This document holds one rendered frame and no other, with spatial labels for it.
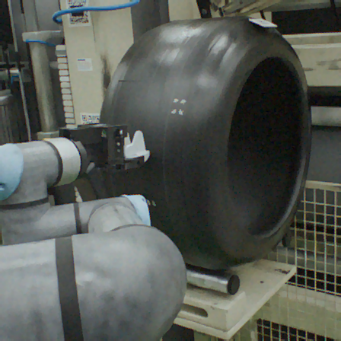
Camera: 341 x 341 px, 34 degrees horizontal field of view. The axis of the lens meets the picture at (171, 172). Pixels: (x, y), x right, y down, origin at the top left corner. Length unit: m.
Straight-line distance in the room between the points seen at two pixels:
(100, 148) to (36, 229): 0.20
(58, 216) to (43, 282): 0.41
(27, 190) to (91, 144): 0.17
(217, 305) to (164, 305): 0.80
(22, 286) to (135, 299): 0.08
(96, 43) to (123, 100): 0.29
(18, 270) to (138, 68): 0.78
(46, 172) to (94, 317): 0.45
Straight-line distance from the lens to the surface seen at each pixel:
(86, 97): 1.44
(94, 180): 0.94
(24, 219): 0.83
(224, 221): 1.12
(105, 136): 0.94
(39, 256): 0.45
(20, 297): 0.43
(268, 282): 1.48
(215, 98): 1.06
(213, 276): 1.26
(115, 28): 1.42
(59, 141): 0.89
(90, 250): 0.44
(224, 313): 1.25
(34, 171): 0.83
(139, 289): 0.44
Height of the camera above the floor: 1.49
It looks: 16 degrees down
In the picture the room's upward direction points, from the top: 5 degrees counter-clockwise
